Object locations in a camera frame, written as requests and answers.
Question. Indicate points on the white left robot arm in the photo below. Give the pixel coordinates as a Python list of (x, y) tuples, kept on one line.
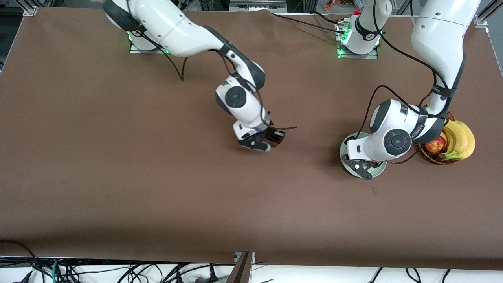
[(440, 31)]

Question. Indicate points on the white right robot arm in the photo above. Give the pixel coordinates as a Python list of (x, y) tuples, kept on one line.
[(177, 31)]

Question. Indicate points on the pale green round plate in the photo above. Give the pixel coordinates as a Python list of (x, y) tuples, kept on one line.
[(346, 147)]

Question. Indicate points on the brown wicker basket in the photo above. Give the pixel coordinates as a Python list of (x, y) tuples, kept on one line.
[(434, 158)]

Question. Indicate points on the red apple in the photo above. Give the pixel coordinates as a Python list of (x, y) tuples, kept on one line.
[(434, 145)]

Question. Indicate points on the orange background object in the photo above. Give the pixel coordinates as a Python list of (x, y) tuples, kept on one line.
[(332, 4)]

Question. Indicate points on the brown table cover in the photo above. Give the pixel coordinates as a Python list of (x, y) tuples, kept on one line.
[(118, 204)]

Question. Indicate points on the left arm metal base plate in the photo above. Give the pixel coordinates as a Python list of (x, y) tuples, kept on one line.
[(357, 56)]

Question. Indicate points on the silver metal bracket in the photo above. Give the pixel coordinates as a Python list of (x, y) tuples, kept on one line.
[(237, 256)]

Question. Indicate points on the grey metal rail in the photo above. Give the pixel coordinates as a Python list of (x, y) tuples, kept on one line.
[(257, 4)]

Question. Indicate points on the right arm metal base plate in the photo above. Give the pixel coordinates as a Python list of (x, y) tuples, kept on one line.
[(137, 49)]

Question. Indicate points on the aluminium frame profile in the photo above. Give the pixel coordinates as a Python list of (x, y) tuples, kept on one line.
[(29, 8), (481, 20)]

